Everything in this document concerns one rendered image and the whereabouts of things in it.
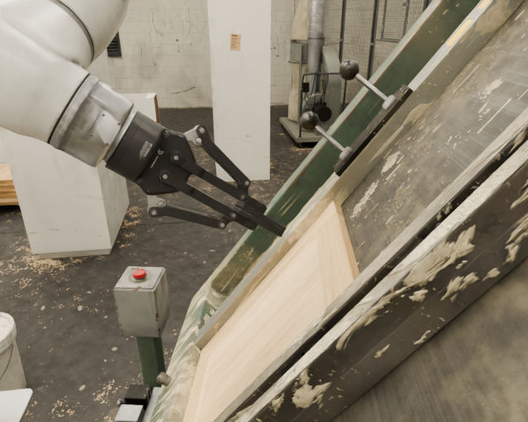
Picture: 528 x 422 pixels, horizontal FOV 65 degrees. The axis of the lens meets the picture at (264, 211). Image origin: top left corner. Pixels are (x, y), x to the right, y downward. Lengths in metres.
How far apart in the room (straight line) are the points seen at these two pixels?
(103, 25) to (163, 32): 8.17
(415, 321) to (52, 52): 0.44
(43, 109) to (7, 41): 0.07
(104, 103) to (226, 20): 3.86
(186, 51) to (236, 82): 4.44
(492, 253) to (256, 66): 4.04
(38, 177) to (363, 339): 2.91
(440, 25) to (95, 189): 2.54
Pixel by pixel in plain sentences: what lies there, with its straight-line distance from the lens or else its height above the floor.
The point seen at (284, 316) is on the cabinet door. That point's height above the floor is 1.15.
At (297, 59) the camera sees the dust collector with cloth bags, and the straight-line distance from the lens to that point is 6.46.
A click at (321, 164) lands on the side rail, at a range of 1.05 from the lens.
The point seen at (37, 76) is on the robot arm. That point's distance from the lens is 0.47.
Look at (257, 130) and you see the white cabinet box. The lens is 4.46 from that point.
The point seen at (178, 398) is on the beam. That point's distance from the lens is 0.95.
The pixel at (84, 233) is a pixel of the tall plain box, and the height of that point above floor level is 0.21.
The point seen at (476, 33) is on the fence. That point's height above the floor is 1.59.
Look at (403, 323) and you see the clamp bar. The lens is 0.43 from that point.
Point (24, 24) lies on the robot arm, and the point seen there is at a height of 1.60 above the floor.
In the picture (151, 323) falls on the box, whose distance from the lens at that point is 1.29.
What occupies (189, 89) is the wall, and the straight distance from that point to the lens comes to 8.80.
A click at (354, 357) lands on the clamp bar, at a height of 1.30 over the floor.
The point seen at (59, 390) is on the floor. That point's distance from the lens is 2.37.
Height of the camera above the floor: 1.61
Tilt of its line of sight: 25 degrees down
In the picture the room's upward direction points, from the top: straight up
